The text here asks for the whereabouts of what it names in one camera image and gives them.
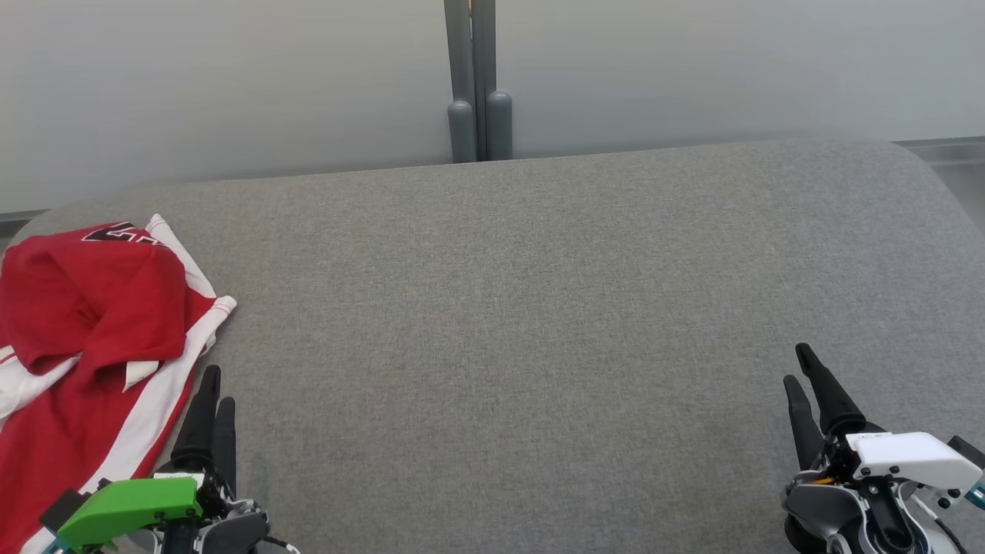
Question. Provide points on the grey double partition post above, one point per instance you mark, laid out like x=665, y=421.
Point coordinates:
x=485, y=61

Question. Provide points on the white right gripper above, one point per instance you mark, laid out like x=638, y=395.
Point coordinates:
x=908, y=458

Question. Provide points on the red shorts with white stripe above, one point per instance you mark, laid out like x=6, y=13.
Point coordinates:
x=46, y=462

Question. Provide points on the grey partition base rail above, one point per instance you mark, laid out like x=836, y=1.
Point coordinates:
x=19, y=217
x=943, y=150

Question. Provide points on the black wrist camera block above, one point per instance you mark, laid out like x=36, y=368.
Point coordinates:
x=63, y=509
x=968, y=450

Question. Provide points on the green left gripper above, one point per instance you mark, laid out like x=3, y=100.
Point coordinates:
x=131, y=504

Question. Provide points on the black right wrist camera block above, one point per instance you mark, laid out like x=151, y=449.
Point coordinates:
x=968, y=450

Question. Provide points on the black left wrist camera block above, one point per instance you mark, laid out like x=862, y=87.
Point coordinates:
x=63, y=509

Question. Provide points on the red Bulls 23 jersey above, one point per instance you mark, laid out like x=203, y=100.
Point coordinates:
x=92, y=308

